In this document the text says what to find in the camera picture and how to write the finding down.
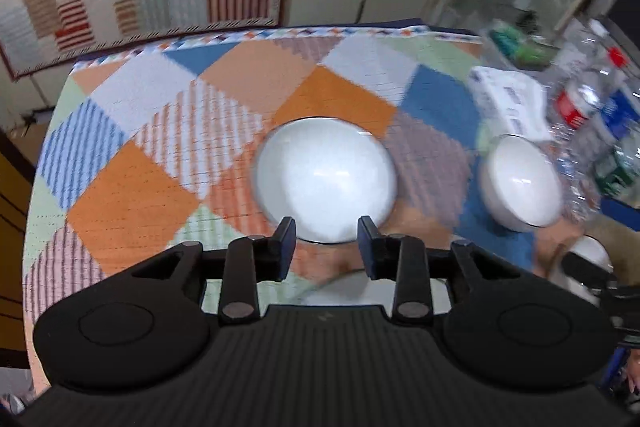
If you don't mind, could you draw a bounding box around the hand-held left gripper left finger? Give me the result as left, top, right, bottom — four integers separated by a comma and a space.
131, 215, 298, 326

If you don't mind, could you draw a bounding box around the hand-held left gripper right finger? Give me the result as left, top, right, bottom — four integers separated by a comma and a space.
356, 215, 523, 326

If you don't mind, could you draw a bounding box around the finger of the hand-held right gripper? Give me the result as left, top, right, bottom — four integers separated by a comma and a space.
562, 252, 619, 291

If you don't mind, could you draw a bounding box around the white cup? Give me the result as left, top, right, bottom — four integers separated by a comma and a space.
560, 234, 614, 304

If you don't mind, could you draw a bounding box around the large white plate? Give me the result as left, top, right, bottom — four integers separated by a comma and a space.
300, 269, 453, 308

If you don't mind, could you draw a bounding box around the white ribbed bowl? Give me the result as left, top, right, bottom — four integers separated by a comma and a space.
479, 134, 564, 229
255, 117, 399, 244

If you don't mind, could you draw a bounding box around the green label water bottle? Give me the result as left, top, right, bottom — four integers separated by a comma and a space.
592, 141, 640, 208

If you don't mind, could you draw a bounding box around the patchwork tablecloth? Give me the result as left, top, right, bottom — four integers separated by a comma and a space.
22, 26, 617, 389

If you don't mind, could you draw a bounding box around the blue label water bottle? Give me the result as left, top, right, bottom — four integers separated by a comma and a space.
595, 74, 640, 144

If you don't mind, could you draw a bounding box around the red label water bottle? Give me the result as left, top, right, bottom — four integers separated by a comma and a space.
547, 47, 629, 134

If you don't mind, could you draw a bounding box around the white tissue pack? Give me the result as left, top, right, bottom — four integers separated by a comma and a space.
467, 66, 551, 142

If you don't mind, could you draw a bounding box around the clear white cap bottle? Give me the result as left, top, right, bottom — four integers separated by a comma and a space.
565, 19, 612, 72

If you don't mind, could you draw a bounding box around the green plastic basket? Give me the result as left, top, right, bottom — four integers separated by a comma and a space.
487, 22, 557, 68

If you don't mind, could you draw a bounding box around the yellow wooden chair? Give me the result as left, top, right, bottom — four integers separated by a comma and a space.
0, 127, 37, 358

